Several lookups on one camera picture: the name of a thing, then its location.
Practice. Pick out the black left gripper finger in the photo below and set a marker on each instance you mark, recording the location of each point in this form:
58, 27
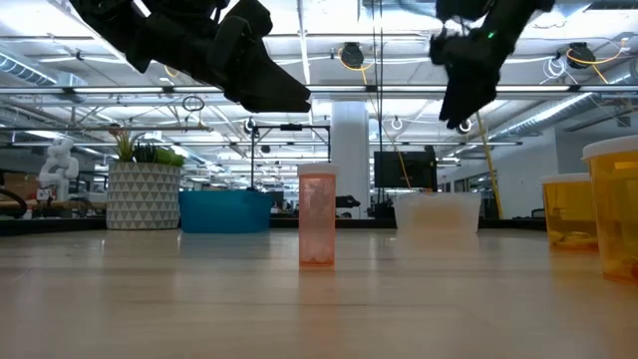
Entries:
274, 102
244, 50

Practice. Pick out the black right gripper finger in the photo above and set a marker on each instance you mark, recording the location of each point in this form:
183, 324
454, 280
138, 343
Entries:
481, 92
456, 102

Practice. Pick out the small pink pill bottle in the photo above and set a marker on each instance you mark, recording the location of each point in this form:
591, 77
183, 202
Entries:
317, 219

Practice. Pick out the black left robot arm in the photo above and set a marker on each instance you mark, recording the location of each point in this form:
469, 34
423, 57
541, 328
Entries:
99, 20

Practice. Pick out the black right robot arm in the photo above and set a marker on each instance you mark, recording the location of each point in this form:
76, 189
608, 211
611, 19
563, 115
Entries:
518, 10

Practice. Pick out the clear plastic bin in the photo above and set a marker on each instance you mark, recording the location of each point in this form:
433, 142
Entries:
468, 199

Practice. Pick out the blue plastic bin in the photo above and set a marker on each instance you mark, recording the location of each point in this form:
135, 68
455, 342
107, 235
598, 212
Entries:
224, 212

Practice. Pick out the black monitor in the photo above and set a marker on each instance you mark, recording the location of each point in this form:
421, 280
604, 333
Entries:
406, 169

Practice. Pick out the white round pillar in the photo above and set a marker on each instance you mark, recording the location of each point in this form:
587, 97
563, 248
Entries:
350, 159

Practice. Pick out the succulent in white patterned pot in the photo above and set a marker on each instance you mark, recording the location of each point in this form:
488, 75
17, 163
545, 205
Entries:
143, 197

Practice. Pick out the white humanoid robot figure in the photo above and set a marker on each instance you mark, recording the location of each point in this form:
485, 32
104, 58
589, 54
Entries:
62, 159

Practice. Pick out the black camera rig frame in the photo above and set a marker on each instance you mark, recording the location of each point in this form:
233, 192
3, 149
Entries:
291, 127

